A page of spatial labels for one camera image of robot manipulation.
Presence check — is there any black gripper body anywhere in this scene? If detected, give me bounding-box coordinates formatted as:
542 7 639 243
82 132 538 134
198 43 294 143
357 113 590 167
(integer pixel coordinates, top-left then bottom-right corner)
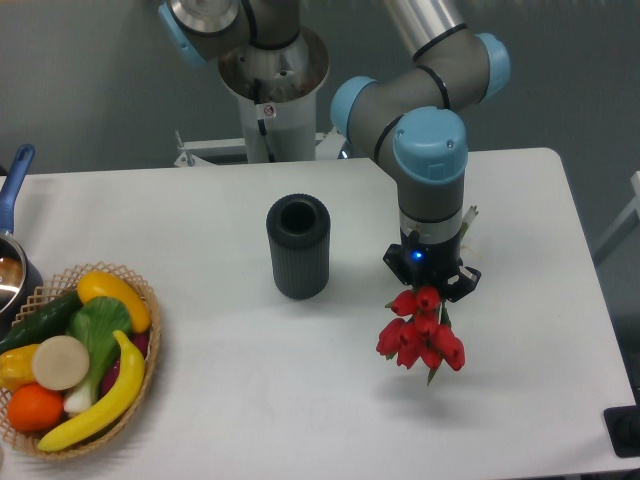
400 223 471 300

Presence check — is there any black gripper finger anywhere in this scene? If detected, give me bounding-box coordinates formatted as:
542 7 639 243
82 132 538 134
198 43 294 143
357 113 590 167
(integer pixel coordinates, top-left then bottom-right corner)
446 268 481 302
383 244 414 286

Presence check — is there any red tulip bouquet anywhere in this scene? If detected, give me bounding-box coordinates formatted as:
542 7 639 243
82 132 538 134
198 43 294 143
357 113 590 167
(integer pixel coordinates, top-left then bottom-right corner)
375 203 482 387

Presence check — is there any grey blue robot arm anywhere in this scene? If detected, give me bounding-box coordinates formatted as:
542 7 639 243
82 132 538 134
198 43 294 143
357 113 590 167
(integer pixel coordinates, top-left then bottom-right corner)
158 1 511 302

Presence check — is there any dark grey ribbed vase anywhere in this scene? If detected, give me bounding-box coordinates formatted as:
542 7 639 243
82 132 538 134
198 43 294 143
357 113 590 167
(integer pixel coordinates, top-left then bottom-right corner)
266 193 331 300

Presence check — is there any black device at edge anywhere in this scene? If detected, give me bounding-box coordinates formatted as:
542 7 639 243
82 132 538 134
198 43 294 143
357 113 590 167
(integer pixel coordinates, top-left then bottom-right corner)
603 405 639 458

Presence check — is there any purple eggplant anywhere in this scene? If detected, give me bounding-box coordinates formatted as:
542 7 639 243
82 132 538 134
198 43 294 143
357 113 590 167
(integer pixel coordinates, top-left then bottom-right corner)
100 333 149 397

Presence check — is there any green bok choy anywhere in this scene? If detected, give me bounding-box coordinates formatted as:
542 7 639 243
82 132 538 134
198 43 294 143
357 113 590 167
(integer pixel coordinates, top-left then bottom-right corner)
64 296 132 417

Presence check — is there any yellow banana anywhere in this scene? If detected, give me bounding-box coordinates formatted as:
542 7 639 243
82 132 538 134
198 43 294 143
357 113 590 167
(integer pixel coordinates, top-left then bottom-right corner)
37 330 145 453

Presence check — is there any woven wicker basket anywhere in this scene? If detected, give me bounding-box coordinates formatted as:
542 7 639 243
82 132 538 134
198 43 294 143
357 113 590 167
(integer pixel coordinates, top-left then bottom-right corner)
1 261 161 460

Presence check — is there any green cucumber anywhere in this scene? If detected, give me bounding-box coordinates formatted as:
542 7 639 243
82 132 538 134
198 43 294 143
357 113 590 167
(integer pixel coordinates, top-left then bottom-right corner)
1 291 82 353

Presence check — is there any beige round disc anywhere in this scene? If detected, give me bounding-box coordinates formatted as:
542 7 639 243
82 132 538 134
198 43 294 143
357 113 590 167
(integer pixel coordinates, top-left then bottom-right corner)
31 335 90 391

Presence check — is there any orange fruit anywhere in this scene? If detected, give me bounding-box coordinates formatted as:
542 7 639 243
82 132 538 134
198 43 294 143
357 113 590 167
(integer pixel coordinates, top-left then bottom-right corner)
7 383 63 432

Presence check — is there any yellow bell pepper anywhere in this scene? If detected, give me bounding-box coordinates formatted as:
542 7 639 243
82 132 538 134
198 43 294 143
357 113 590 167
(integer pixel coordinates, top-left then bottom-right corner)
1 344 39 391

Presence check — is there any white frame at right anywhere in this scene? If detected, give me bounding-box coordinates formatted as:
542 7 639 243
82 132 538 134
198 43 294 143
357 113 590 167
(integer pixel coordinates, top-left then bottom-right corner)
592 171 639 268

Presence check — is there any blue handled saucepan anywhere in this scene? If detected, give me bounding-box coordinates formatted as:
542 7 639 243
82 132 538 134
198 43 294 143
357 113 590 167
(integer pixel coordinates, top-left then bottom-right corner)
1 144 42 337

